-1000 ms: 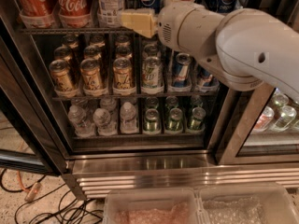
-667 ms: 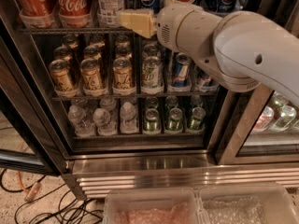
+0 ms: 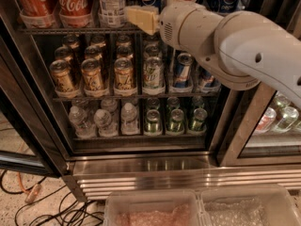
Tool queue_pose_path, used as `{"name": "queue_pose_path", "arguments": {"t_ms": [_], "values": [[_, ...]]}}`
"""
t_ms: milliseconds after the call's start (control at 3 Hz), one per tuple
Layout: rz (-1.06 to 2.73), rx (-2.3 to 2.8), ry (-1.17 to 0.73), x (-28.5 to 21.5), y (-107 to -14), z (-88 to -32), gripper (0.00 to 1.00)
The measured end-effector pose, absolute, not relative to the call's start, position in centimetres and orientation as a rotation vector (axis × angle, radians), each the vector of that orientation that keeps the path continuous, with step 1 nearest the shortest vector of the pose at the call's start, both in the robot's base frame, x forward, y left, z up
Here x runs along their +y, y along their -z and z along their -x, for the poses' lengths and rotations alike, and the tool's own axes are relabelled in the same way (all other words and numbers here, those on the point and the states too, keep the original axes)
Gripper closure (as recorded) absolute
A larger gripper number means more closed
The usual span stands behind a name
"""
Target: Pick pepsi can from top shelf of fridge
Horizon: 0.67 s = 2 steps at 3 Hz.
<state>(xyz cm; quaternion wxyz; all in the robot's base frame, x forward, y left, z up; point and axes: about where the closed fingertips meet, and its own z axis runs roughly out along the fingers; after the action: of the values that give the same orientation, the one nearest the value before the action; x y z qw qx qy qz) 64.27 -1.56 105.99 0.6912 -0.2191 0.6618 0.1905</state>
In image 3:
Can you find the open glass fridge door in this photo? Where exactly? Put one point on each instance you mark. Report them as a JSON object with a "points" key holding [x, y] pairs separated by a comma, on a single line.
{"points": [[18, 107]]}

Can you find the water bottle middle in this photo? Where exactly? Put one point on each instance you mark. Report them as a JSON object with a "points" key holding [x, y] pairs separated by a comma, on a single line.
{"points": [[107, 127]]}

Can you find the gold lacroix can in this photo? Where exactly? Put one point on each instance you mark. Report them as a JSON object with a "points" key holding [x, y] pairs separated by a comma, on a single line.
{"points": [[61, 73], [92, 74], [124, 74]]}

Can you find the red bull can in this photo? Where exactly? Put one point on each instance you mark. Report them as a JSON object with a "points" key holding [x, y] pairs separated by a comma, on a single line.
{"points": [[206, 80], [182, 68]]}

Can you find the red coca-cola can right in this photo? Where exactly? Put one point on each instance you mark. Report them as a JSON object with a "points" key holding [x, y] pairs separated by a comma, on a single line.
{"points": [[75, 13]]}

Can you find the gold lacroix can front right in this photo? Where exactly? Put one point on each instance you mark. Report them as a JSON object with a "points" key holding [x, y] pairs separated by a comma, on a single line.
{"points": [[124, 74]]}

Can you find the green can front right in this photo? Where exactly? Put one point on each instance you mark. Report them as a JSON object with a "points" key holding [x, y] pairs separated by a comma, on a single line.
{"points": [[197, 120]]}

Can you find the clear bin bubble wrap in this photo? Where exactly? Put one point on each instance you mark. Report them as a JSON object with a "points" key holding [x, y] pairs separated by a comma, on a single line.
{"points": [[248, 206]]}

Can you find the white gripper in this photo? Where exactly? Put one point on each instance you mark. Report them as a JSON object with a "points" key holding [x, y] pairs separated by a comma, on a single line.
{"points": [[173, 22]]}

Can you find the gold lacroix can front left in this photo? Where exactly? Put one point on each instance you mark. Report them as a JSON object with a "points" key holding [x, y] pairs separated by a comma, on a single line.
{"points": [[61, 73]]}

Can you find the water bottle left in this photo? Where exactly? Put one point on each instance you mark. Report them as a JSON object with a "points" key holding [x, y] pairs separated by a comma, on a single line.
{"points": [[81, 123]]}

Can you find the stainless steel drinks fridge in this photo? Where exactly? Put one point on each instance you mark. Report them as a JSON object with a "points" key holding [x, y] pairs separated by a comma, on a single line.
{"points": [[249, 136]]}

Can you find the green can front middle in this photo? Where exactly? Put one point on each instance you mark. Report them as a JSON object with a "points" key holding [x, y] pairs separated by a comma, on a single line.
{"points": [[175, 121]]}

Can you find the green white 7up can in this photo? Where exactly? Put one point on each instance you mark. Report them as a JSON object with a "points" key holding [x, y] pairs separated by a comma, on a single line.
{"points": [[153, 73]]}

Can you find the red bull can right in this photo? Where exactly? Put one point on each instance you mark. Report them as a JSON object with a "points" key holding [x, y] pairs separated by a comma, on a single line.
{"points": [[206, 80]]}

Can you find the red coca-cola can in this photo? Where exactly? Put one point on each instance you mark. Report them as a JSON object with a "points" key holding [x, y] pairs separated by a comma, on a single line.
{"points": [[75, 13], [34, 0]]}

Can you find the water bottle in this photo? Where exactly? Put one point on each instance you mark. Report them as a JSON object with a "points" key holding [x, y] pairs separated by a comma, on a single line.
{"points": [[81, 123], [129, 120], [107, 127]]}

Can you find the clear bin pink contents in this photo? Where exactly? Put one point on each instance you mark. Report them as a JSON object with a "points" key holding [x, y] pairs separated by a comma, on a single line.
{"points": [[170, 207]]}

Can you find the red coca-cola can left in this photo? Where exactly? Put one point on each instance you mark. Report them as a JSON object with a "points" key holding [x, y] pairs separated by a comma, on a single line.
{"points": [[34, 0]]}

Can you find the green can front left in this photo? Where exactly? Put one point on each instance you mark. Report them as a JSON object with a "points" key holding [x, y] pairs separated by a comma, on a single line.
{"points": [[153, 125]]}

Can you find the red bull can left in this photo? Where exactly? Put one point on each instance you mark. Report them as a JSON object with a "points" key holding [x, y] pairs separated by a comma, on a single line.
{"points": [[182, 68]]}

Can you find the water bottle right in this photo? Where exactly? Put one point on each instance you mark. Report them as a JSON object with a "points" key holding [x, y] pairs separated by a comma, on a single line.
{"points": [[129, 120]]}

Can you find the gold lacroix can front middle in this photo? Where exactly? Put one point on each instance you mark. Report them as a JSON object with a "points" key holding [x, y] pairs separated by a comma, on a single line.
{"points": [[92, 74]]}

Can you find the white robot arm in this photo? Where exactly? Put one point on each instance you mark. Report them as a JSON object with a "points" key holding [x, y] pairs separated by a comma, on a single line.
{"points": [[240, 49]]}

